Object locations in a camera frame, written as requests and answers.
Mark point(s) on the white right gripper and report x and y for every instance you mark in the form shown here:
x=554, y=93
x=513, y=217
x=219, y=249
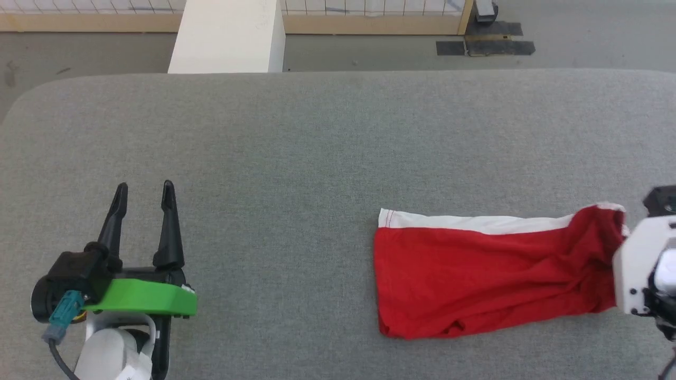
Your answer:
x=636, y=269

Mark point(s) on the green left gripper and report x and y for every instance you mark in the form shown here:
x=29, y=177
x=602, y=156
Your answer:
x=142, y=298

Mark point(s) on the red white-trimmed cloth garment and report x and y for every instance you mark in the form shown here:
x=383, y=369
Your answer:
x=475, y=274

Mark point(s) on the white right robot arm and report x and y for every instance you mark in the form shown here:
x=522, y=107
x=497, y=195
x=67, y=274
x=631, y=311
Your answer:
x=668, y=272

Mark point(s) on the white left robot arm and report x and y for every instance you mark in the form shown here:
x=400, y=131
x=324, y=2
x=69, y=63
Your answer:
x=108, y=348

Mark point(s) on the grey fabric sofa cushion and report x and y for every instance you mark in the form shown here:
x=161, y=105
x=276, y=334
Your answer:
x=264, y=184

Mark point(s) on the white rectangular box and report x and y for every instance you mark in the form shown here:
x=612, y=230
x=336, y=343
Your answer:
x=227, y=37

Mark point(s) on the small black floor plate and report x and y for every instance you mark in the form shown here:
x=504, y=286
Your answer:
x=450, y=48

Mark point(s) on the metal partition leg with caster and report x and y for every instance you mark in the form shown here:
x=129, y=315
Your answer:
x=486, y=9

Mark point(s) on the lemon print partition panel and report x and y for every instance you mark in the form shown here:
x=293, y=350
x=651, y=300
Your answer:
x=369, y=24

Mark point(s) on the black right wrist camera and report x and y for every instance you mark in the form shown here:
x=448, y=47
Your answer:
x=663, y=200

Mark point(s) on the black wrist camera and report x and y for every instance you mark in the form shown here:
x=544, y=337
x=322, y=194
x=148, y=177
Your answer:
x=663, y=200
x=74, y=266

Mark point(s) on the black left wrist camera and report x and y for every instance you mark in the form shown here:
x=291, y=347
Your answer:
x=74, y=266

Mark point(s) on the large black base plate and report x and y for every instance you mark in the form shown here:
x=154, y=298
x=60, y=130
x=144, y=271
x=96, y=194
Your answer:
x=499, y=45

